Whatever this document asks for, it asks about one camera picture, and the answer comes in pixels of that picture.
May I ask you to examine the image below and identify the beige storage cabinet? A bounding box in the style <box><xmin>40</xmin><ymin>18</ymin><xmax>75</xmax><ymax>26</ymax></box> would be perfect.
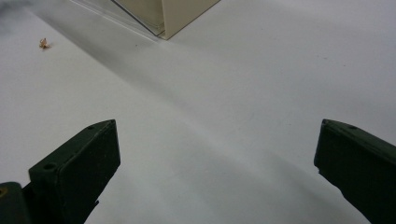
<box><xmin>112</xmin><ymin>0</ymin><xmax>221</xmax><ymax>41</ymax></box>

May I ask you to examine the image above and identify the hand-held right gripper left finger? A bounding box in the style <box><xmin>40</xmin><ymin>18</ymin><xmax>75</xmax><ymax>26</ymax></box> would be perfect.
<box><xmin>22</xmin><ymin>119</ymin><xmax>121</xmax><ymax>224</ymax></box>

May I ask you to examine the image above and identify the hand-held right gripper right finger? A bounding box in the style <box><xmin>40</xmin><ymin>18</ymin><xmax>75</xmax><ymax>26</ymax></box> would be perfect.
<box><xmin>313</xmin><ymin>119</ymin><xmax>396</xmax><ymax>224</ymax></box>

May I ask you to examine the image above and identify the small brown scrap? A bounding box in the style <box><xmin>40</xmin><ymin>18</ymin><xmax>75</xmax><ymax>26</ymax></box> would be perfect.
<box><xmin>38</xmin><ymin>37</ymin><xmax>52</xmax><ymax>50</ymax></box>

